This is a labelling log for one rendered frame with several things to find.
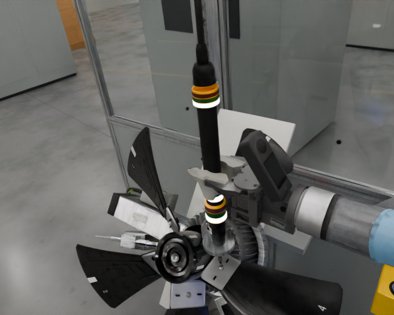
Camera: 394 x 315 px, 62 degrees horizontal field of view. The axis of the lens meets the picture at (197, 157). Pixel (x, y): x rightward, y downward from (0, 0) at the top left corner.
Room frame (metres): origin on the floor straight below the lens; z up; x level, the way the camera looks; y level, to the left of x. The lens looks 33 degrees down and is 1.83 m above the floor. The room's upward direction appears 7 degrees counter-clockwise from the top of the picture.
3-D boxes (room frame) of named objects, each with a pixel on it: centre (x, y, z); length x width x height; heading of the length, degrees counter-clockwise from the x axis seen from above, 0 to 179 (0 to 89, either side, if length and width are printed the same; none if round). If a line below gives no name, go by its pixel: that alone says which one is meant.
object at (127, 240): (0.72, 0.24, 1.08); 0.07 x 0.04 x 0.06; 61
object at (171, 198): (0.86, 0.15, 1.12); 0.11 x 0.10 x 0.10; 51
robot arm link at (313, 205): (0.38, -0.18, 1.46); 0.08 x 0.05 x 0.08; 141
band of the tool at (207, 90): (0.49, -0.03, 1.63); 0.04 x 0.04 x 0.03
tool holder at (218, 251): (0.50, -0.03, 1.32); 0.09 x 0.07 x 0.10; 176
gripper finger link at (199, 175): (0.47, -0.01, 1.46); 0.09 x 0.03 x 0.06; 61
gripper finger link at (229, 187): (0.44, -0.05, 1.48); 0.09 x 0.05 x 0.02; 61
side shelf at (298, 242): (0.99, -0.29, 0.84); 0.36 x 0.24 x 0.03; 51
